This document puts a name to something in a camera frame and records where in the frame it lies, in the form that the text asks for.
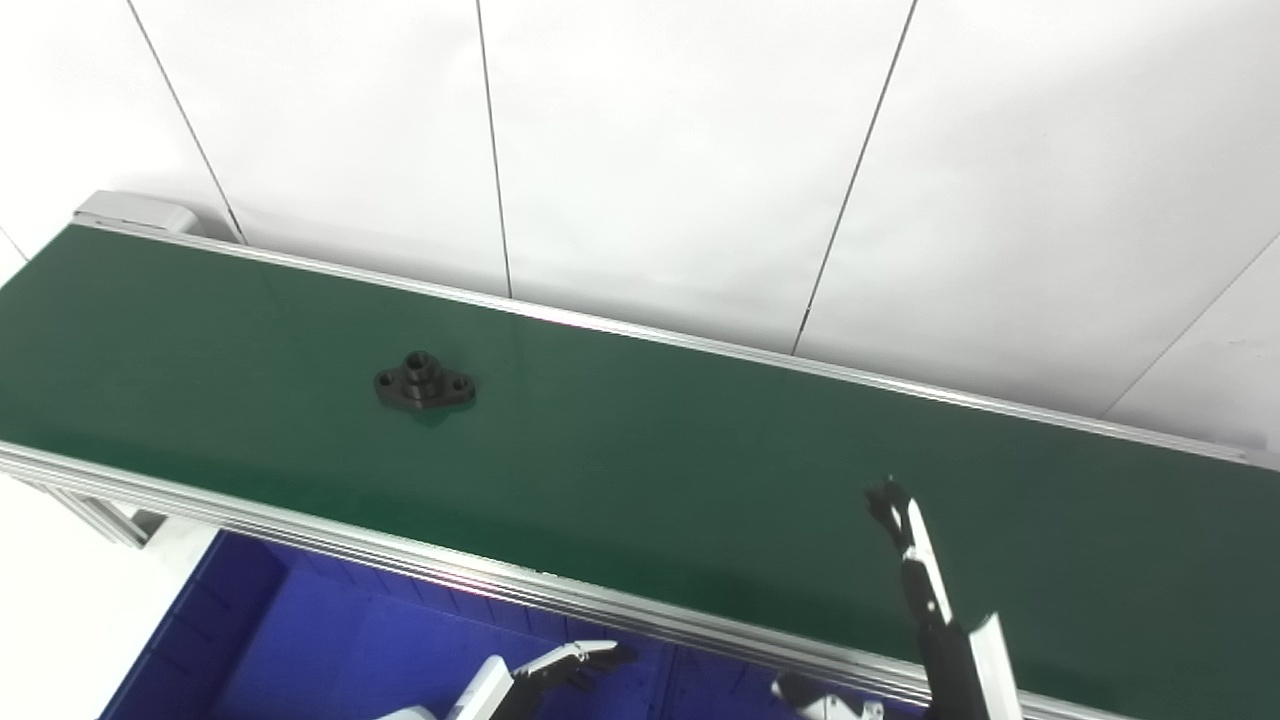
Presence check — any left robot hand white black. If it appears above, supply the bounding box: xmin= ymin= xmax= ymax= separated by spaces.
xmin=380 ymin=640 xmax=637 ymax=720

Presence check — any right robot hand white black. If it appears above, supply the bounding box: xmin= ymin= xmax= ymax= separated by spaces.
xmin=772 ymin=478 xmax=1027 ymax=720

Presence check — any black flange part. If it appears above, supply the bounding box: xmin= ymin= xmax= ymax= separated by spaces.
xmin=374 ymin=350 xmax=478 ymax=415

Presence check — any blue plastic bin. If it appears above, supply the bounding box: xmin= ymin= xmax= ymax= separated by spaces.
xmin=98 ymin=530 xmax=673 ymax=720
xmin=660 ymin=645 xmax=933 ymax=720

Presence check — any aluminium conveyor leg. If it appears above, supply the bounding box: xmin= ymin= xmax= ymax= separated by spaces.
xmin=18 ymin=478 xmax=167 ymax=550

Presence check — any green conveyor belt aluminium frame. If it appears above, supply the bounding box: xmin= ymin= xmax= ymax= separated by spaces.
xmin=0 ymin=190 xmax=1280 ymax=720

